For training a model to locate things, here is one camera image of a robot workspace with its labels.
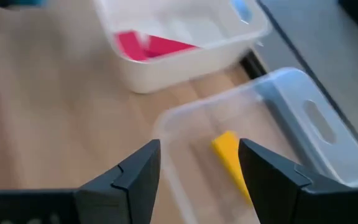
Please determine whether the yellow rectangular block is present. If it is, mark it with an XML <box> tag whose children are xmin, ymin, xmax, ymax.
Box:
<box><xmin>211</xmin><ymin>130</ymin><xmax>254</xmax><ymax>206</ymax></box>

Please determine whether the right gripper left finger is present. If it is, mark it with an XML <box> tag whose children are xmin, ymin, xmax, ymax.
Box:
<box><xmin>0</xmin><ymin>139</ymin><xmax>162</xmax><ymax>224</ymax></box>

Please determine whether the white plastic bin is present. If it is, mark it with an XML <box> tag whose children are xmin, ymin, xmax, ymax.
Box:
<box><xmin>93</xmin><ymin>0</ymin><xmax>273</xmax><ymax>94</ymax></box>

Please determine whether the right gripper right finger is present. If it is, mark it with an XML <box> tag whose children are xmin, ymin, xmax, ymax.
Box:
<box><xmin>237</xmin><ymin>138</ymin><xmax>358</xmax><ymax>224</ymax></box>

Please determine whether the short red block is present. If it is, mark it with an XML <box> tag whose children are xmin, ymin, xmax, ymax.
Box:
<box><xmin>115</xmin><ymin>30</ymin><xmax>150</xmax><ymax>62</ymax></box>

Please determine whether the long red block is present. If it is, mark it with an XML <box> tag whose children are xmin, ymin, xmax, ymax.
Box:
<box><xmin>144</xmin><ymin>34</ymin><xmax>198</xmax><ymax>59</ymax></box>

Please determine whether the clear plastic bin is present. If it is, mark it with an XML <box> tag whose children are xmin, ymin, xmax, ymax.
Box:
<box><xmin>152</xmin><ymin>67</ymin><xmax>358</xmax><ymax>224</ymax></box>

